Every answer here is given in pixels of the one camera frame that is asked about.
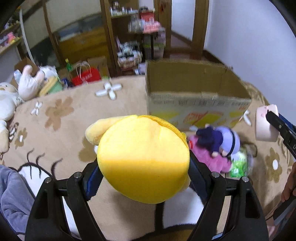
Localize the pink swirl plush cushion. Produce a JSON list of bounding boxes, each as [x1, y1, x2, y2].
[[255, 104, 279, 142]]

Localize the pink plush toy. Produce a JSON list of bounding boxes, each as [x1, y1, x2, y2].
[[188, 135, 231, 173]]

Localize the yellow round plush toy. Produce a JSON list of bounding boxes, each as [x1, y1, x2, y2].
[[85, 115, 190, 204]]

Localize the purple haired doll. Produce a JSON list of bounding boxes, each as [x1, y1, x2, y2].
[[196, 125, 240, 158]]

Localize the right hand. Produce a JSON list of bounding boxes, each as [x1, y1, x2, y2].
[[281, 162, 296, 202]]

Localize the green tissue pack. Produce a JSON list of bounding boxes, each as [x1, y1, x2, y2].
[[228, 147, 248, 178]]

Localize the beige floral blanket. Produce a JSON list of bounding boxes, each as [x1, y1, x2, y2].
[[1, 76, 294, 240]]

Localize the cardboard box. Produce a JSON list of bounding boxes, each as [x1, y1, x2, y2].
[[145, 59, 251, 131]]

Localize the cream plush bear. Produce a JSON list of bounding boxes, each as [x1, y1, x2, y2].
[[0, 82, 23, 153]]

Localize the green yellow plush bag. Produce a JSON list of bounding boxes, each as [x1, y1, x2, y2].
[[38, 76, 63, 97]]

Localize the white plush rabbit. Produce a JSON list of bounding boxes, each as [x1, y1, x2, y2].
[[18, 65, 45, 101]]

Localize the red paper shopping bag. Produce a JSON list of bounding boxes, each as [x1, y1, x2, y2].
[[71, 61, 101, 86]]

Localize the green bottle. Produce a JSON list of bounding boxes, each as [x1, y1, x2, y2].
[[65, 59, 72, 72]]

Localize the white storage bin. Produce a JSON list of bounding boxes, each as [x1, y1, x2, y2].
[[143, 27, 167, 60]]

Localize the lace basket with items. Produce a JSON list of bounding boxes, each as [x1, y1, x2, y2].
[[117, 47, 142, 69]]

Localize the small black side table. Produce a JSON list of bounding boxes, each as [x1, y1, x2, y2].
[[136, 29, 166, 61]]

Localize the wooden corner shelf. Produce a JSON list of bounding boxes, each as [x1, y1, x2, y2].
[[100, 0, 142, 76]]

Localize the wooden wardrobe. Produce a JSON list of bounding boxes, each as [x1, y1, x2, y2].
[[21, 1, 111, 67]]

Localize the red gift box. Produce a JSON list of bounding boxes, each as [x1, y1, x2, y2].
[[139, 10, 154, 22]]

